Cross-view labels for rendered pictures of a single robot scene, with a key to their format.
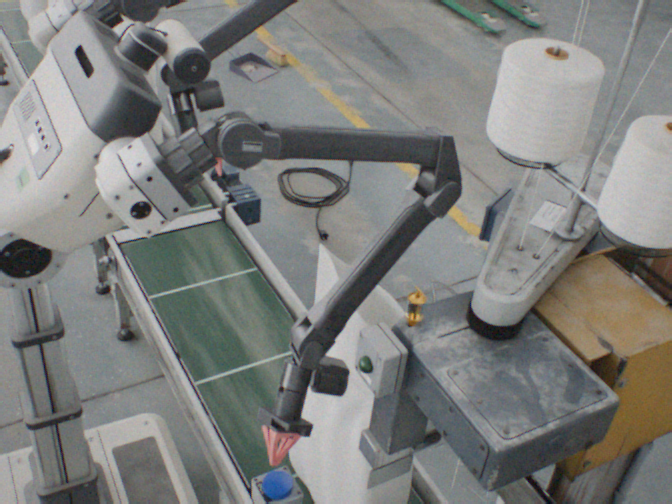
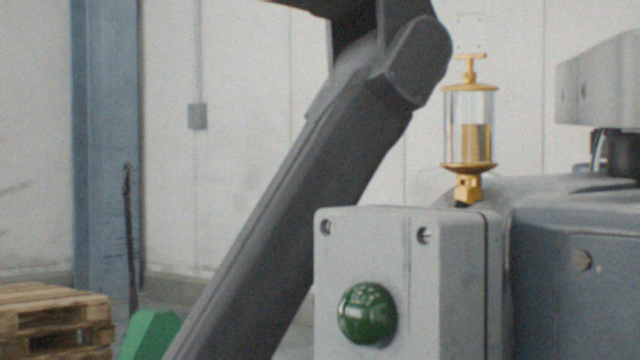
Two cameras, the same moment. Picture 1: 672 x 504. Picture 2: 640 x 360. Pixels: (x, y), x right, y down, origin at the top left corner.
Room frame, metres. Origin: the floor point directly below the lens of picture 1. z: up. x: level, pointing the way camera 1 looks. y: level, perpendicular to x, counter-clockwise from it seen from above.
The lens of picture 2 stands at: (0.38, 0.07, 1.37)
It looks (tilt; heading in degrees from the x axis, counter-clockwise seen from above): 3 degrees down; 348
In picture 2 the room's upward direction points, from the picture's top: straight up
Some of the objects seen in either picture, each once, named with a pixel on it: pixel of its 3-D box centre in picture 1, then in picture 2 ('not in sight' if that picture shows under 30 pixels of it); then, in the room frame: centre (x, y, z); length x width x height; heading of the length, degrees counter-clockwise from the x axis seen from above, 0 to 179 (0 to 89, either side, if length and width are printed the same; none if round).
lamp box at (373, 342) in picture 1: (380, 359); (406, 308); (0.92, -0.09, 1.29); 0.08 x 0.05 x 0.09; 33
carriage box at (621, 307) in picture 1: (616, 349); not in sight; (1.11, -0.54, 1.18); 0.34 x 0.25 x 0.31; 123
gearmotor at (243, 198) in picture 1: (230, 191); not in sight; (2.69, 0.46, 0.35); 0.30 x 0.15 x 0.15; 33
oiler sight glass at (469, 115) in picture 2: (415, 306); (469, 126); (0.96, -0.13, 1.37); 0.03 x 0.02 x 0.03; 33
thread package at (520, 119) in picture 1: (543, 99); not in sight; (1.24, -0.31, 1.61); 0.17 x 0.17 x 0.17
